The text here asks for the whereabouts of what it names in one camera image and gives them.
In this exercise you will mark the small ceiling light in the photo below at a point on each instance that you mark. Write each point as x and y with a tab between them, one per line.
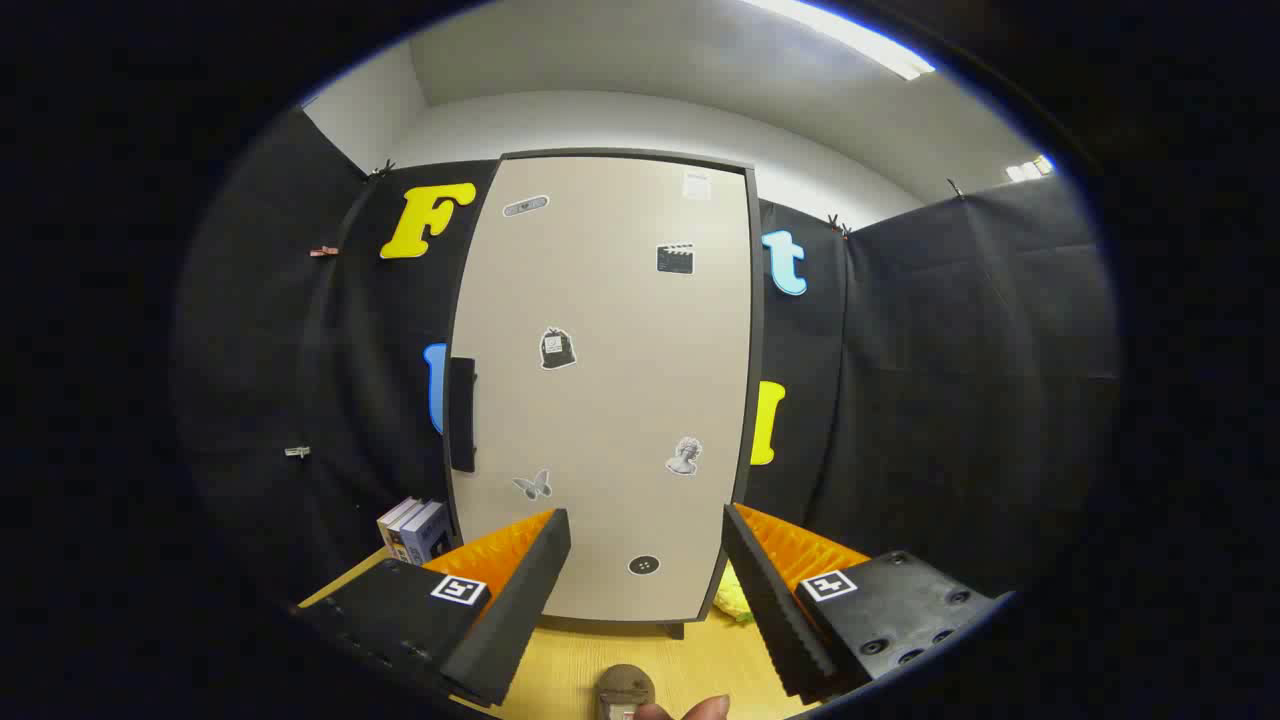
1030	168

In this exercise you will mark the grey shoe cabinet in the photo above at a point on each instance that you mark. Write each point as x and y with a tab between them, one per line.
757	330

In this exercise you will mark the beige shoe cabinet door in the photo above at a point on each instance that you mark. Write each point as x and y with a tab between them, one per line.
610	400

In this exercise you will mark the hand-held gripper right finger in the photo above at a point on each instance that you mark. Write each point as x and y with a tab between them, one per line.
775	610

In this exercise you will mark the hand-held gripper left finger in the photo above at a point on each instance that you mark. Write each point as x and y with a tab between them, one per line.
520	600

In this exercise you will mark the black backdrop cloth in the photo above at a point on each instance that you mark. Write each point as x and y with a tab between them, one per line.
920	380

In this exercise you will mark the yellow green soft object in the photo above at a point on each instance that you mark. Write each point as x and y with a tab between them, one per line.
735	600

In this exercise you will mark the blue cover book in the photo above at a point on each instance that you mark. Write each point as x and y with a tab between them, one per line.
432	535

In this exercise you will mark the brown fluffy shoe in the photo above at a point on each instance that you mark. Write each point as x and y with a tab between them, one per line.
625	685

